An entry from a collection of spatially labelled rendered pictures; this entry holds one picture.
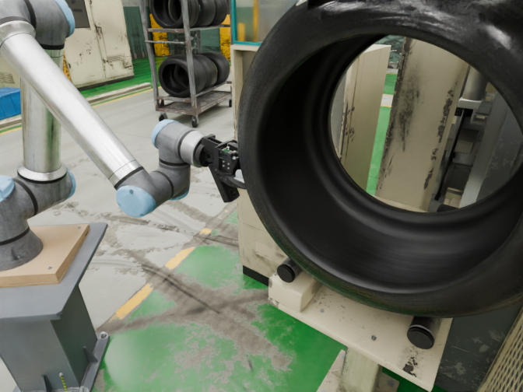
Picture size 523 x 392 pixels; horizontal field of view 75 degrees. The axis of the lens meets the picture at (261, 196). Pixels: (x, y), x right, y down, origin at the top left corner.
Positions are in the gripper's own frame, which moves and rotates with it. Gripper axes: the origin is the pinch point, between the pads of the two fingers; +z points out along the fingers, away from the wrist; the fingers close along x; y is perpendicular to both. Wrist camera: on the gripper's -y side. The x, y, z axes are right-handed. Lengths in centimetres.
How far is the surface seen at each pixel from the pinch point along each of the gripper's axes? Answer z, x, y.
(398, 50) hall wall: -214, 887, -84
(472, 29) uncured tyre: 31, -12, 40
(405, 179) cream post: 25.1, 26.7, 2.6
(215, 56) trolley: -315, 325, -65
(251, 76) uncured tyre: 1.4, -11.6, 28.3
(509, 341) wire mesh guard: 64, 28, -31
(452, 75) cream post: 26.1, 26.7, 28.9
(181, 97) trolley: -295, 242, -104
